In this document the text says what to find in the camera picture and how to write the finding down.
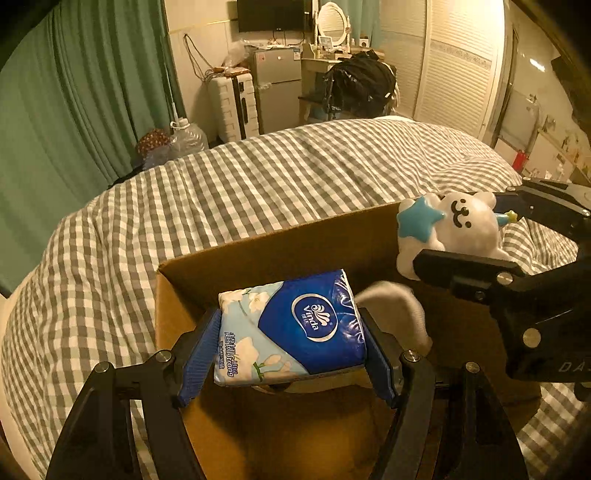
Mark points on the white sock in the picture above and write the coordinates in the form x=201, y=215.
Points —
x=400, y=310

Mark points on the white louvered wardrobe door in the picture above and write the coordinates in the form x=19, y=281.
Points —
x=455, y=69

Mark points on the oval vanity mirror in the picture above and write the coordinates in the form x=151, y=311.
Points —
x=332, y=22

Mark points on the blue tissue pack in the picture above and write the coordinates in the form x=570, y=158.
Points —
x=286, y=325

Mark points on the cardboard box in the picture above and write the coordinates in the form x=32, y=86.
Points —
x=323, y=350

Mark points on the white plush toy with star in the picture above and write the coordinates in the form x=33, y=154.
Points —
x=455, y=228

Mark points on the white suitcase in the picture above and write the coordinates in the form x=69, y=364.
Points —
x=232, y=105

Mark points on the white dressing table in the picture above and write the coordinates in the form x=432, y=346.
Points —
x=318, y=74

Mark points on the clear plastic bag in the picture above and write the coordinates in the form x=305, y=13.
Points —
x=236, y=55

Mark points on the clear water jug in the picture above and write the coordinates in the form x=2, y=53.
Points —
x=187, y=138

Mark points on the black backpack on chair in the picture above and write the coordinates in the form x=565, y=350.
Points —
x=362, y=85

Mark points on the checkered bed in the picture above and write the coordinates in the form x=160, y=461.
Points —
x=258, y=194

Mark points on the green curtain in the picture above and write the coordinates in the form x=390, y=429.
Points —
x=78, y=120

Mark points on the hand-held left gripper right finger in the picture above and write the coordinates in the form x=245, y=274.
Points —
x=377, y=364

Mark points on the silver mini fridge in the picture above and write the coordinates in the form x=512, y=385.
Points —
x=276, y=87

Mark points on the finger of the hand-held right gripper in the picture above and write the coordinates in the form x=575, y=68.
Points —
x=466, y=269
x=510, y=203

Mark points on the black wall television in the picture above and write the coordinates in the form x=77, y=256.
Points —
x=274, y=14

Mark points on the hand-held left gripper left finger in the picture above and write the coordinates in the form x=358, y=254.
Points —
x=199, y=357

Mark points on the brown patterned bag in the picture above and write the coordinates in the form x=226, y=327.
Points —
x=152, y=142

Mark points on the red bottle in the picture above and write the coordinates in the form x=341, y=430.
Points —
x=521, y=159

